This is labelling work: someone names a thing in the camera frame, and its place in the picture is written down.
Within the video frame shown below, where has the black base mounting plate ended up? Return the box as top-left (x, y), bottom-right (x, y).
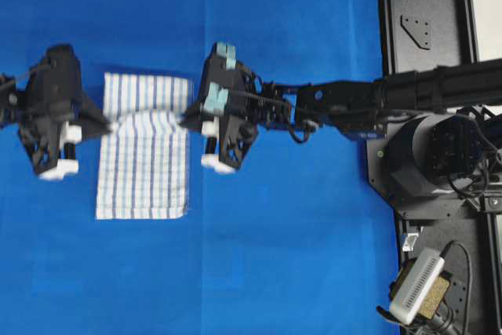
top-left (366, 0), bottom-right (501, 334)

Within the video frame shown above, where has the silver vented hub box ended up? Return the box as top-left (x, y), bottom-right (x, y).
top-left (389, 248), bottom-right (450, 326)

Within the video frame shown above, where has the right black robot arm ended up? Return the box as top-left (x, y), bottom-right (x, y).
top-left (180, 43), bottom-right (501, 198)

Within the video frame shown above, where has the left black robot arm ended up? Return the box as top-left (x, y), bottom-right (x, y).
top-left (1, 44), bottom-right (112, 180)

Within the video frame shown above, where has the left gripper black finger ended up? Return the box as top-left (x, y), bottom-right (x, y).
top-left (76, 93), bottom-right (112, 142)

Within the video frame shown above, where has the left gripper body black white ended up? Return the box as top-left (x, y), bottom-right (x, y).
top-left (18, 44), bottom-right (82, 177)

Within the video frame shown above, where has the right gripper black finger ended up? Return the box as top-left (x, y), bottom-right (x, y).
top-left (178, 101), bottom-right (215, 129)

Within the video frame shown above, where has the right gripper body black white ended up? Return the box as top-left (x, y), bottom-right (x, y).
top-left (196, 42), bottom-right (258, 173)

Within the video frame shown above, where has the blue table cloth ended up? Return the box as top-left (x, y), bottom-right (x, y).
top-left (1, 0), bottom-right (397, 334)

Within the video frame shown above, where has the blue white striped towel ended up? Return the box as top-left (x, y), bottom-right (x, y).
top-left (95, 72), bottom-right (192, 220)

